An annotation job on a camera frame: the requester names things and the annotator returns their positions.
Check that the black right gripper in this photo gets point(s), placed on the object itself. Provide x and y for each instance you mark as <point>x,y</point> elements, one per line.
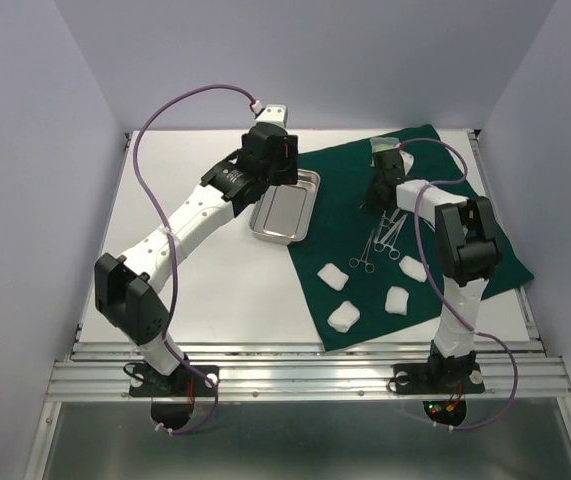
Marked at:
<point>372,196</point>

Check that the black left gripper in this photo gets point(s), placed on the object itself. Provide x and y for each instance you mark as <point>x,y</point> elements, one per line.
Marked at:
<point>288,175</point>

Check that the steel surgical scissors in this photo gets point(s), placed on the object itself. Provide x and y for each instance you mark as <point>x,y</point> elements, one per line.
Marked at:
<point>391,221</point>

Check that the stainless steel instrument tray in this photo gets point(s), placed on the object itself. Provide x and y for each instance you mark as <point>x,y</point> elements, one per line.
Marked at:
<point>284,213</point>

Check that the steel hemostat forceps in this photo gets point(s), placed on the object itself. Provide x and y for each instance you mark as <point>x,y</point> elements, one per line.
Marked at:
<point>363,260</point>

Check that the steel scalpel handle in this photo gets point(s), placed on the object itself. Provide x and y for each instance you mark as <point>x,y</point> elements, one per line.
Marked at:
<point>382,222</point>

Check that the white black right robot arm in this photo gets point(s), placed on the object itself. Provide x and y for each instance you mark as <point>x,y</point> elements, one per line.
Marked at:
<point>467,252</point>

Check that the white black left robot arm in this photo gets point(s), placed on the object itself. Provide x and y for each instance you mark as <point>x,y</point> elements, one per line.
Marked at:
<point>127,286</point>

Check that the clear bag of cotton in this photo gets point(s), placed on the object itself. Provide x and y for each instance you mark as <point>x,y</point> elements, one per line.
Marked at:
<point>381,144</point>

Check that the white gauze pad right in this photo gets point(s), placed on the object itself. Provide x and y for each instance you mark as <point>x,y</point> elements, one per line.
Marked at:
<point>413,269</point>

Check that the white gauze pad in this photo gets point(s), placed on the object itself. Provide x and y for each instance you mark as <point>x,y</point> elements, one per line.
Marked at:
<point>397,299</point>
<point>344,317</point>
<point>413,269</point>
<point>332,276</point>

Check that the white gauze pad far left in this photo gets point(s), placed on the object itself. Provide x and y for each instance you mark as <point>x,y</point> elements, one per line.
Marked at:
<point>332,276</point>

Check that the white gauze pad centre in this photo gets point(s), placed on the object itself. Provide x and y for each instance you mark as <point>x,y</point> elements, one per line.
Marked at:
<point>397,299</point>

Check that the white gauze pad near left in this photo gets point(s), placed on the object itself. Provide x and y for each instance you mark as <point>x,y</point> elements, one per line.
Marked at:
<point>344,317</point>

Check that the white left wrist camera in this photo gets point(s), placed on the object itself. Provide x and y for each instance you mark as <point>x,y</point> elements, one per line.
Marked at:
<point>275,114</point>

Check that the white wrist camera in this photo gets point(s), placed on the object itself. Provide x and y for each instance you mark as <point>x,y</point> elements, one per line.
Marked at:
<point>275,114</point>
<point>408,161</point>

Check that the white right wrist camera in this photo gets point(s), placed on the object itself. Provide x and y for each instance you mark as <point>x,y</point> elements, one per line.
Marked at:
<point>408,161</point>

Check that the right side aluminium rail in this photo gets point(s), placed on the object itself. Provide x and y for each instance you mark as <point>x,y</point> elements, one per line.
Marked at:
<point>521,295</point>

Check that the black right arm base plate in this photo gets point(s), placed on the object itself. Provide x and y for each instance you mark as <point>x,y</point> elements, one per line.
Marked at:
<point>413,379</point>

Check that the aluminium extrusion rail frame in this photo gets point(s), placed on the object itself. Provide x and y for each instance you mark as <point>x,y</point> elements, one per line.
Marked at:
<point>290,371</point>

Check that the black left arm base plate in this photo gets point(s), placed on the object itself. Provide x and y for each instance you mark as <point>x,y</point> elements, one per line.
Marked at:
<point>145,382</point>

